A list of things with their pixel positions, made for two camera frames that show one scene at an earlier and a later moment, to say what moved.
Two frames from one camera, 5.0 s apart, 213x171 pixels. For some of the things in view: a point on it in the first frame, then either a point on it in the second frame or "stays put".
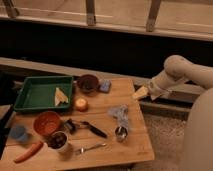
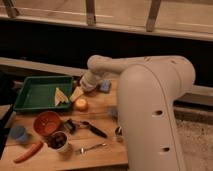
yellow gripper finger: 141,92 to 76,93
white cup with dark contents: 58,141 stays put
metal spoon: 88,149 stays put
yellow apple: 81,105 stays put
